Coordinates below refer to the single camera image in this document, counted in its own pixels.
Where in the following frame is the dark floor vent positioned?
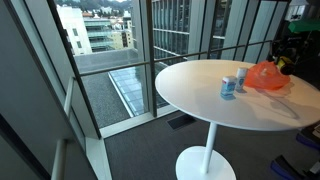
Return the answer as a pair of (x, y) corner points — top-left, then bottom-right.
(166, 113), (197, 131)

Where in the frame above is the small blue white box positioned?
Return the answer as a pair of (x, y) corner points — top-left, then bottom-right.
(220, 75), (238, 99)

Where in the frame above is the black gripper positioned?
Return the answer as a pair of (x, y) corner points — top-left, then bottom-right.
(270, 31), (320, 65)

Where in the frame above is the white table pedestal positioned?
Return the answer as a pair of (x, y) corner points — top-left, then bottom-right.
(175, 121), (237, 180)

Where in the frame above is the orange plastic bag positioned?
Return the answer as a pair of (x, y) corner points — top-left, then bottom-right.
(243, 60), (292, 91)

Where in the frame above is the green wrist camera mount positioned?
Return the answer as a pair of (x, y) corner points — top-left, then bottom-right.
(287, 18), (320, 34)

